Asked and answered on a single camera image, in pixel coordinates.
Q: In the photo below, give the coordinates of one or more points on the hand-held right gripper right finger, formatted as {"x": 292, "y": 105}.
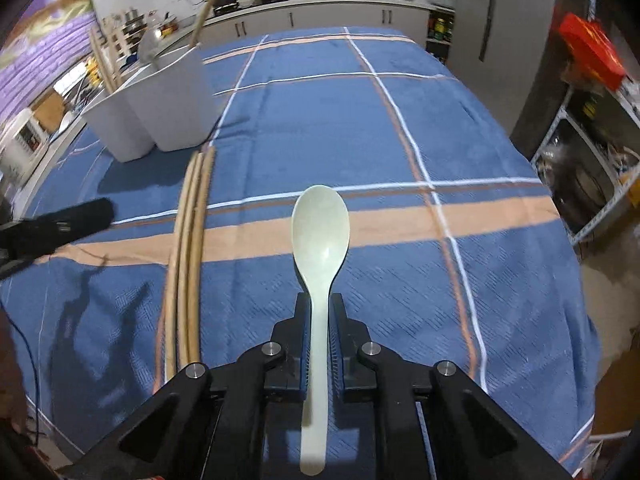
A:
{"x": 337, "y": 360}

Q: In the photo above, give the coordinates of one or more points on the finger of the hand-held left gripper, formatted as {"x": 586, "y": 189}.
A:
{"x": 80, "y": 220}

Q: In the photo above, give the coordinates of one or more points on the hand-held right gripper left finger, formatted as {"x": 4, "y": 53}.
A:
{"x": 299, "y": 355}

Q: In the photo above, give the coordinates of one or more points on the wooden chopstick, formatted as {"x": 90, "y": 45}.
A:
{"x": 182, "y": 310}
{"x": 171, "y": 310}
{"x": 194, "y": 310}
{"x": 101, "y": 60}
{"x": 212, "y": 0}

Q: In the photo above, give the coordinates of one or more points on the pale green spoon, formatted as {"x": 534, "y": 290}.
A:
{"x": 320, "y": 240}

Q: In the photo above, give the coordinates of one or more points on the white utensil holder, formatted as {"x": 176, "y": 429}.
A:
{"x": 170, "y": 105}

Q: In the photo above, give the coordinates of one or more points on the metal spoon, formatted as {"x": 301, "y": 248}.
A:
{"x": 149, "y": 45}

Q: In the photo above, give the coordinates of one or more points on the white rice cooker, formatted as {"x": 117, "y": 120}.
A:
{"x": 22, "y": 137}

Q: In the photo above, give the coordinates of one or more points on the wooden cutting board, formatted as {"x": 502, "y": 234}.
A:
{"x": 47, "y": 110}

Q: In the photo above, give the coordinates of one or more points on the yellow bottles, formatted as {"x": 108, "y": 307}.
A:
{"x": 92, "y": 71}

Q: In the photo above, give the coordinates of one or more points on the dish rack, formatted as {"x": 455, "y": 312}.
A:
{"x": 132, "y": 27}

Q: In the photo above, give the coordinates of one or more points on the blue plaid tablecloth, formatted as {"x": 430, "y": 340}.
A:
{"x": 350, "y": 125}

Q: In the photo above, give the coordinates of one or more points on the gas stove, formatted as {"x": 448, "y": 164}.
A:
{"x": 250, "y": 4}

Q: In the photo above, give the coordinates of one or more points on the large steel pot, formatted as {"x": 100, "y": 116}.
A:
{"x": 585, "y": 185}

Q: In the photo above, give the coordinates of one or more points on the grey base cabinets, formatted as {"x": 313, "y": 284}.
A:
{"x": 325, "y": 22}

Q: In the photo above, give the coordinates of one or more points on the metal shelf rack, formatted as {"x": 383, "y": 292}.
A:
{"x": 565, "y": 125}

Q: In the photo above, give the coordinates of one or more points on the grey kitchen countertop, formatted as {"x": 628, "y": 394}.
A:
{"x": 325, "y": 3}

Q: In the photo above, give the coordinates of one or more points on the cooking oil bottles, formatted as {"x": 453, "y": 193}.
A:
{"x": 440, "y": 29}

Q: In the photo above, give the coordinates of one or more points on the grey refrigerator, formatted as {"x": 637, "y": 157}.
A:
{"x": 500, "y": 35}

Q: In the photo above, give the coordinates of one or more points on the red box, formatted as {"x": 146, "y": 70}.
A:
{"x": 590, "y": 47}

